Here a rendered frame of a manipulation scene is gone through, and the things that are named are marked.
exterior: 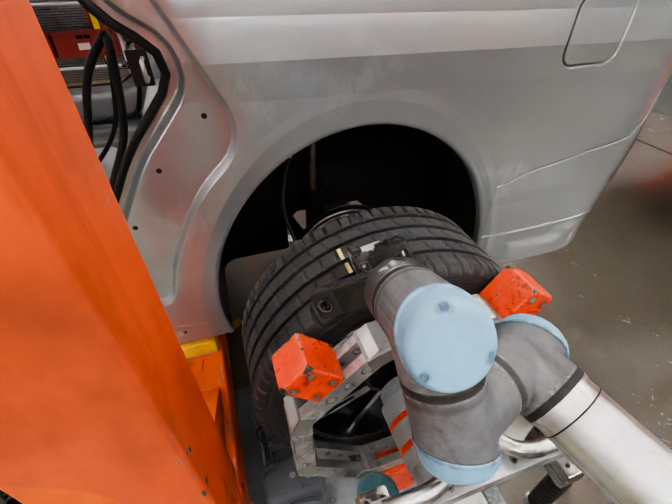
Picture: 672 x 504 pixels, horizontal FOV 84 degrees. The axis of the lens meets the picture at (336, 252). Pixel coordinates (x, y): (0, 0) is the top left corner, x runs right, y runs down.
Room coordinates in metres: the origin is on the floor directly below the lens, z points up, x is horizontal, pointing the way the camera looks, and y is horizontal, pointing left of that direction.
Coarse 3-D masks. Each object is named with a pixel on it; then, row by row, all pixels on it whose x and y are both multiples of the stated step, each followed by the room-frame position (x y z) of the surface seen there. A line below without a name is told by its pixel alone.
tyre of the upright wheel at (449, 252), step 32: (352, 224) 0.63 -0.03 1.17; (384, 224) 0.62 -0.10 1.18; (416, 224) 0.63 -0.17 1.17; (448, 224) 0.68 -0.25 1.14; (288, 256) 0.60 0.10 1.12; (320, 256) 0.56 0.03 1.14; (416, 256) 0.53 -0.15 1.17; (448, 256) 0.53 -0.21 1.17; (480, 256) 0.59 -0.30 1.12; (256, 288) 0.58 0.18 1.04; (288, 288) 0.52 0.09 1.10; (480, 288) 0.52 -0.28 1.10; (256, 320) 0.52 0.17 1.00; (288, 320) 0.46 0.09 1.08; (320, 320) 0.42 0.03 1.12; (352, 320) 0.43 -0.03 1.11; (256, 352) 0.45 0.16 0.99; (256, 384) 0.40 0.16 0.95; (256, 416) 0.38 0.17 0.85
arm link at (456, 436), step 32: (480, 384) 0.20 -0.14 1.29; (512, 384) 0.22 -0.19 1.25; (416, 416) 0.18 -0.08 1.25; (448, 416) 0.17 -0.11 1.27; (480, 416) 0.18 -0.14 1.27; (512, 416) 0.20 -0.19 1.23; (416, 448) 0.17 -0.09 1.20; (448, 448) 0.16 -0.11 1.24; (480, 448) 0.16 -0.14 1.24; (448, 480) 0.14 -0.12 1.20; (480, 480) 0.14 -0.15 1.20
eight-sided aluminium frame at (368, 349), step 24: (360, 336) 0.40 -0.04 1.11; (384, 336) 0.39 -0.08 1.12; (360, 360) 0.36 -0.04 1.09; (384, 360) 0.36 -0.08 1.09; (288, 408) 0.34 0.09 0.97; (312, 408) 0.32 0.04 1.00; (312, 432) 0.32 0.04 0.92; (312, 456) 0.32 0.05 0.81; (336, 456) 0.38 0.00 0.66; (360, 456) 0.39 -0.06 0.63; (384, 456) 0.39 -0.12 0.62
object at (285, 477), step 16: (256, 432) 0.56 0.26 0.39; (272, 448) 0.50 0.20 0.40; (288, 448) 0.51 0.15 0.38; (272, 464) 0.46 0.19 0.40; (288, 464) 0.45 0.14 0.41; (272, 480) 0.41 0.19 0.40; (288, 480) 0.41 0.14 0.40; (304, 480) 0.41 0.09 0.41; (320, 480) 0.41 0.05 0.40; (272, 496) 0.37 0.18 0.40; (288, 496) 0.37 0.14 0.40; (304, 496) 0.38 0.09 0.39; (320, 496) 0.39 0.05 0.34
